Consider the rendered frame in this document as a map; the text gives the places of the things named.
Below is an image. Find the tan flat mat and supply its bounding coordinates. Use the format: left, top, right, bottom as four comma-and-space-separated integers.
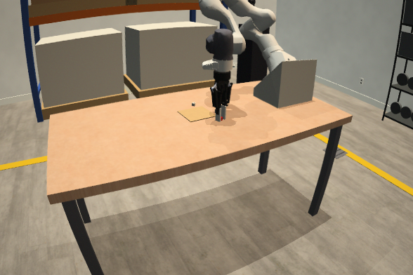
177, 106, 216, 122

